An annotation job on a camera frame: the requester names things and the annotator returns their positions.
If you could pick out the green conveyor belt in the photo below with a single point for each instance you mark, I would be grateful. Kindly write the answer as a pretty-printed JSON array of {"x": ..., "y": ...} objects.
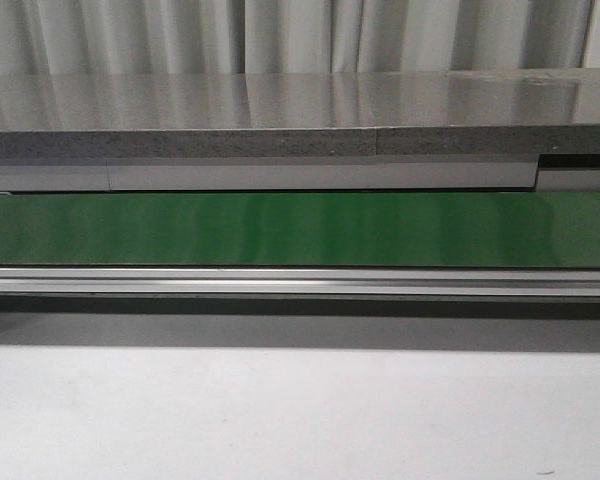
[{"x": 317, "y": 229}]

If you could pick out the white pleated curtain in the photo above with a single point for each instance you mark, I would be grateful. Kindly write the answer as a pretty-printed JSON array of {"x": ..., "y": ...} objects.
[{"x": 120, "y": 37}]

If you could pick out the grey conveyor rear rail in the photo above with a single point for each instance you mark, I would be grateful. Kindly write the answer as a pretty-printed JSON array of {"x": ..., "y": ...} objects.
[{"x": 579, "y": 172}]

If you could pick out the aluminium conveyor front rail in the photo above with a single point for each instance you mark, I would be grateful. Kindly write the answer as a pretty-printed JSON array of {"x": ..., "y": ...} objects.
[{"x": 337, "y": 282}]

